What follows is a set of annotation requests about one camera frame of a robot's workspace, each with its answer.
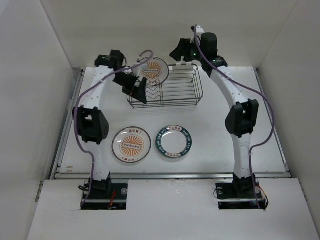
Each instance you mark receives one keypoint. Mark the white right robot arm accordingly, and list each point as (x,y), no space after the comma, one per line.
(242,116)

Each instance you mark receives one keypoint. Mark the orange sunburst plate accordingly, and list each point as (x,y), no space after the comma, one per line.
(131,145)
(156,73)

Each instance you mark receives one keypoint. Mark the white plastic cutlery holder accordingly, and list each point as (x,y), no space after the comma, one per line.
(183,65)

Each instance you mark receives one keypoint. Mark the plate with dark green rim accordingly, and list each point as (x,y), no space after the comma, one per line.
(173,141)

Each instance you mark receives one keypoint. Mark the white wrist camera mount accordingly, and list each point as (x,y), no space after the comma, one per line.
(197,30)
(140,65)

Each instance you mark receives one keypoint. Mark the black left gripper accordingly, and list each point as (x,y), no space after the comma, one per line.
(138,93)

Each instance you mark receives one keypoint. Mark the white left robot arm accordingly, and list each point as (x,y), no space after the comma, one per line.
(91,127)

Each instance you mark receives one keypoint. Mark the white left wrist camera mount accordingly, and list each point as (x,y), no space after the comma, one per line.
(140,65)

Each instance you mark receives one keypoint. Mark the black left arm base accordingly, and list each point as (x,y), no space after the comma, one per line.
(115,198)

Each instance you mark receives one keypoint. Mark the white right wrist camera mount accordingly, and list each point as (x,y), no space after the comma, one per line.
(197,30)

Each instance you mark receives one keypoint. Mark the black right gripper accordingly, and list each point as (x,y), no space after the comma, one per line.
(182,49)

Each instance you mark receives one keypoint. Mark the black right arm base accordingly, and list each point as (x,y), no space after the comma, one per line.
(229,199)

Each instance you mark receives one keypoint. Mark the grey wire dish rack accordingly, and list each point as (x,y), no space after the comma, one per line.
(183,87)

